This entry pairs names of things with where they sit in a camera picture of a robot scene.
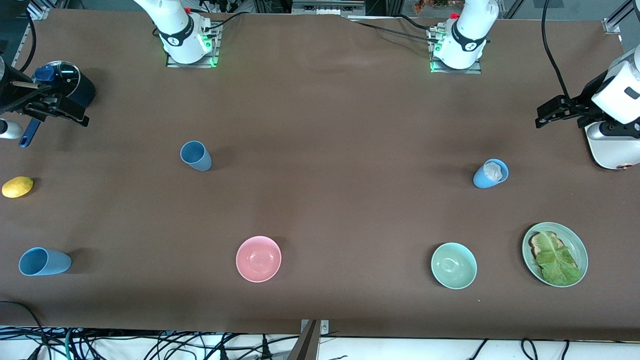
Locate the pink bowl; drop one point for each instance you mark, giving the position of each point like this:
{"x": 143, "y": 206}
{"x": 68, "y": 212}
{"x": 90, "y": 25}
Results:
{"x": 258, "y": 259}

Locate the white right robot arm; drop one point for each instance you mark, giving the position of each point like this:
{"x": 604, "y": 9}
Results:
{"x": 175, "y": 25}

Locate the metal table edge bracket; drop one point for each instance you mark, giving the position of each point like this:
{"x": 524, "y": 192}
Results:
{"x": 325, "y": 327}

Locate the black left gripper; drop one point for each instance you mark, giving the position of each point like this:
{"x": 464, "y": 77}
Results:
{"x": 586, "y": 104}

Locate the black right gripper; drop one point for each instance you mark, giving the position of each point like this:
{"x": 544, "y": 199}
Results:
{"x": 11, "y": 98}

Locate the mint green plate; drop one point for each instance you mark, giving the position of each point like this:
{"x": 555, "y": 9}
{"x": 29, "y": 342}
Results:
{"x": 579, "y": 250}

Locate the mint green bowl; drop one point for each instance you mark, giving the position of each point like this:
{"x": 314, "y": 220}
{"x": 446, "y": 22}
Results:
{"x": 454, "y": 265}

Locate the green lettuce leaf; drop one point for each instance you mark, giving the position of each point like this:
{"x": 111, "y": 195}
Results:
{"x": 557, "y": 262}

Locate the blue cup holding paper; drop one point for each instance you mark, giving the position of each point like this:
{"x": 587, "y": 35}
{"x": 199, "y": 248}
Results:
{"x": 481, "y": 179}

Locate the glass lid with blue knob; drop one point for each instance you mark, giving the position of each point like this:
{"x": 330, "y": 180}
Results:
{"x": 62, "y": 77}

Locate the aluminium frame profile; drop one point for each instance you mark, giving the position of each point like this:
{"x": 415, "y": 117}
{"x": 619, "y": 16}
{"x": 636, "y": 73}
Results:
{"x": 617, "y": 20}
{"x": 35, "y": 15}

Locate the toasted bread slice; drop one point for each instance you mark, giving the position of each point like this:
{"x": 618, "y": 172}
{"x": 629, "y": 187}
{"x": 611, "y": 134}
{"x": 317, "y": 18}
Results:
{"x": 536, "y": 245}

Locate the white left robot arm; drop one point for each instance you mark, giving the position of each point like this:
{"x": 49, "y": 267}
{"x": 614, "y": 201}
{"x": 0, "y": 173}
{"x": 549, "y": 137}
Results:
{"x": 470, "y": 30}

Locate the white toaster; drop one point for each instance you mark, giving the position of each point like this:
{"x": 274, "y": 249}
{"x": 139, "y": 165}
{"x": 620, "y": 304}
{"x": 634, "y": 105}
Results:
{"x": 612, "y": 152}

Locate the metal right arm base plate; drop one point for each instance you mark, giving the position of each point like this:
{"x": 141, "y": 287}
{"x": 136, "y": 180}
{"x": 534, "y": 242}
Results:
{"x": 214, "y": 47}

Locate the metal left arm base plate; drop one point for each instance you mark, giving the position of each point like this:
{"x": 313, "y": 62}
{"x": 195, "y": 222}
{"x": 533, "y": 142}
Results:
{"x": 435, "y": 67}

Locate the grey box behind table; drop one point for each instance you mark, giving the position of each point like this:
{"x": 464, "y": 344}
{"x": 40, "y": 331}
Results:
{"x": 327, "y": 6}

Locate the yellow lemon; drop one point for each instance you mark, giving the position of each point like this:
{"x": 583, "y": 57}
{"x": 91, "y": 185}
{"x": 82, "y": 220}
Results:
{"x": 17, "y": 187}

